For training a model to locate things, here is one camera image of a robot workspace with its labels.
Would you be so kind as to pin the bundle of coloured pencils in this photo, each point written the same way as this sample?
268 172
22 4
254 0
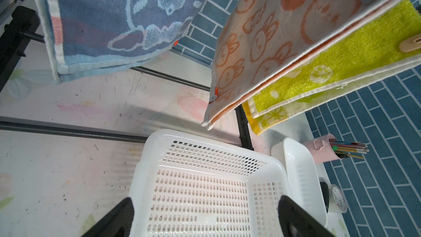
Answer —
345 150

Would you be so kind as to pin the blue bear towel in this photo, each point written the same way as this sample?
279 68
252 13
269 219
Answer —
92 37

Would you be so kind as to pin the orange bunny towel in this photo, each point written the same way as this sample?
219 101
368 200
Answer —
263 40

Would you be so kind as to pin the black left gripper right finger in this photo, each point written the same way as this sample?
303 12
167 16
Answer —
296 222

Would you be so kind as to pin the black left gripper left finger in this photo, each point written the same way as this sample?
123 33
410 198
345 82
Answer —
116 223

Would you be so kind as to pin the white perforated plastic basket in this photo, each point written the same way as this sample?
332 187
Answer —
190 186

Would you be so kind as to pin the black object beside tape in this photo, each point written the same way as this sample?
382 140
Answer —
326 194

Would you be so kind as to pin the beige clothespin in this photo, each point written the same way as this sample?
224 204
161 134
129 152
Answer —
411 44

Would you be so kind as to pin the white rectangular tray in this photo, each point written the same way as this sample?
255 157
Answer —
302 177

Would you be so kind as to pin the pink metal pen bucket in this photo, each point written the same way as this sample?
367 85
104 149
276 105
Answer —
321 149

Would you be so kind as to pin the black clothes rack frame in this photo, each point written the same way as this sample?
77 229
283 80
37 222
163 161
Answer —
16 37

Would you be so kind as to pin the yellow green towel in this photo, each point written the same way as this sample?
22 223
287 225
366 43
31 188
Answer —
368 55

